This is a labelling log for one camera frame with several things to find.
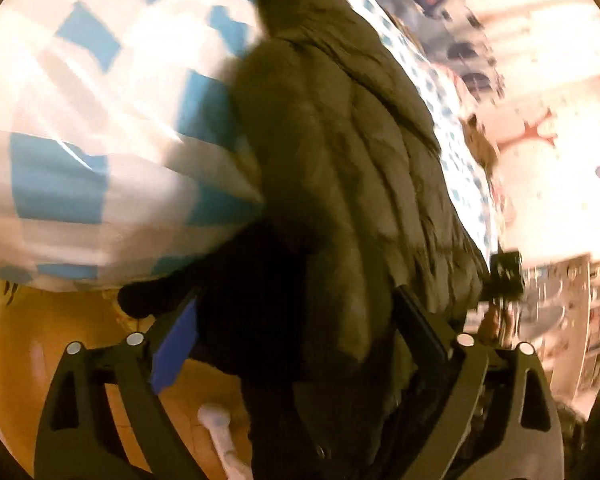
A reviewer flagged person's right hand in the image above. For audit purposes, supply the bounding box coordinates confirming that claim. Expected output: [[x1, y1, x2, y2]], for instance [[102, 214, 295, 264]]
[[477, 304, 514, 348]]

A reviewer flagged blue white checkered bed cover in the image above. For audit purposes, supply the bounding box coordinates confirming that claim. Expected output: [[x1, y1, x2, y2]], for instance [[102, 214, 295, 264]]
[[0, 0, 271, 292]]

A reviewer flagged black puffer jacket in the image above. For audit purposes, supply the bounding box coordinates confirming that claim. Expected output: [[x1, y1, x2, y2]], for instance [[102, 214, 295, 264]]
[[118, 0, 486, 479]]

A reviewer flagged brown plush toy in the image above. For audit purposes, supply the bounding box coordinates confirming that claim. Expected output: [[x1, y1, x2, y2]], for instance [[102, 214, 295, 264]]
[[460, 114, 498, 179]]

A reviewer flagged white bookshelf with items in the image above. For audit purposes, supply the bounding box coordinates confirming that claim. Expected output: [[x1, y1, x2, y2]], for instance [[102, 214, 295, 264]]
[[526, 254, 600, 416]]

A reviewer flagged whale pattern curtain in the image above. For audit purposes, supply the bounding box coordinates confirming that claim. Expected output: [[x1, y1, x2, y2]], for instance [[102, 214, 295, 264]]
[[376, 0, 505, 102]]

